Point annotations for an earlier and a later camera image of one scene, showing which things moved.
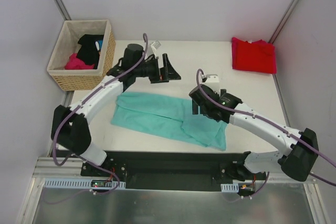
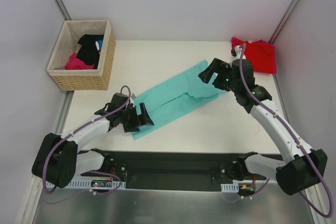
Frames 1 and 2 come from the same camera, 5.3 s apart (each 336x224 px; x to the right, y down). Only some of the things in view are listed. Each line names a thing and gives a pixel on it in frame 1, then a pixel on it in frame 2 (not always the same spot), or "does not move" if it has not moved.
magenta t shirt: [74, 63] does not move
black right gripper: [196, 106] -> [218, 74]
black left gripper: [159, 70] -> [134, 118]
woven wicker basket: [84, 54] does not move
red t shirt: [258, 56] does not move
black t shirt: [88, 51] does not move
